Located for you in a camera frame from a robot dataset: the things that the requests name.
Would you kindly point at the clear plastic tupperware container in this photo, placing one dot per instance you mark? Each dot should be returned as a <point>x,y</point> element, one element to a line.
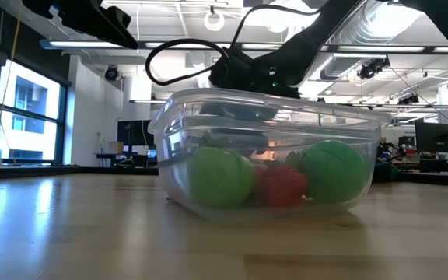
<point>177,128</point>

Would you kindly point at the light green toy apple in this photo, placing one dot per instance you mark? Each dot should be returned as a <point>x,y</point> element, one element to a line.
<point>220,179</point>

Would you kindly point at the red toy strawberry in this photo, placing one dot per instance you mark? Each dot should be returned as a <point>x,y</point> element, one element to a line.
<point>282,186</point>

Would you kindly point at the green toy lime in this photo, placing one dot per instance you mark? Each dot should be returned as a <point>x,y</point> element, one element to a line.
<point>334,171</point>

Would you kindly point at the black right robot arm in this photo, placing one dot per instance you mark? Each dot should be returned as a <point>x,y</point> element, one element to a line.
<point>317,31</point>

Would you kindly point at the long ceiling light strip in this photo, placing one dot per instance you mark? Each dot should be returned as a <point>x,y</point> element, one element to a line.
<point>84,44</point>

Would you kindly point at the black ceiling spotlight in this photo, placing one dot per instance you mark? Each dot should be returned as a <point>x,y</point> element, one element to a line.
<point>111,73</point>
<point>408,100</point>

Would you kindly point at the black computer monitor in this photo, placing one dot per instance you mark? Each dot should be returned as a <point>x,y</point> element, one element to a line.
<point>438,136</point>
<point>134,132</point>

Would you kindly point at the small cardboard box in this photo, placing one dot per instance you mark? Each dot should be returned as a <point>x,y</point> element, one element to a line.
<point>117,147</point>

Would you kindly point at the large window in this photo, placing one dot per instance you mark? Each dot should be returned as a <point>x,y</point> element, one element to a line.
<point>29,140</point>

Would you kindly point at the dark green cloth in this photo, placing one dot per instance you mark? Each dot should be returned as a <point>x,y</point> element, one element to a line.
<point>387,173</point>

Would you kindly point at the black ceiling camera cluster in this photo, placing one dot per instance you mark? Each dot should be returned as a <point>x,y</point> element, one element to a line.
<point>372,69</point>

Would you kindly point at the silver ventilation duct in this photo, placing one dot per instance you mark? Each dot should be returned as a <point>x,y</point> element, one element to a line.
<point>395,19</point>

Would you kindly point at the black metal table frame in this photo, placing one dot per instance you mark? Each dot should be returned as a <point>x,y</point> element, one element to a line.
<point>33,171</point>

